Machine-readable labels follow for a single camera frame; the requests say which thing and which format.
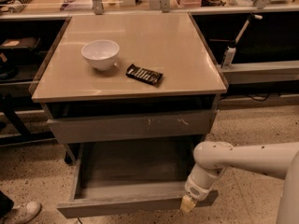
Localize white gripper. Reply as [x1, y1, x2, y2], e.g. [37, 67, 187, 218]
[180, 165, 226, 213]

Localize grey drawer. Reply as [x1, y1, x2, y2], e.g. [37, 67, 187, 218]
[48, 110, 216, 144]
[56, 137, 220, 219]

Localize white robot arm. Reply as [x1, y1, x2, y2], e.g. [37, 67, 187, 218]
[180, 141, 299, 224]

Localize grey top drawer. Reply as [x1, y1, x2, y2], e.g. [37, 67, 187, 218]
[48, 110, 216, 144]

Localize grey drawer cabinet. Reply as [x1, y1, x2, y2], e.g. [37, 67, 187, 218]
[30, 13, 226, 161]

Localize black snack bar wrapper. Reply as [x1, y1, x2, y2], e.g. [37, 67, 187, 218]
[125, 63, 163, 85]

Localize white sneaker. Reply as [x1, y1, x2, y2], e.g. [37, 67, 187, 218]
[0, 201, 42, 224]

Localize white ceramic bowl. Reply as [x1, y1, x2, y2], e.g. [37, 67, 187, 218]
[81, 40, 120, 71]

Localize dark box on shelf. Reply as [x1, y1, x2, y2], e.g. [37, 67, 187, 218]
[0, 37, 40, 49]

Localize white handled tool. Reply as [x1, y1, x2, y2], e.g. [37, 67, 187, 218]
[235, 14, 263, 44]

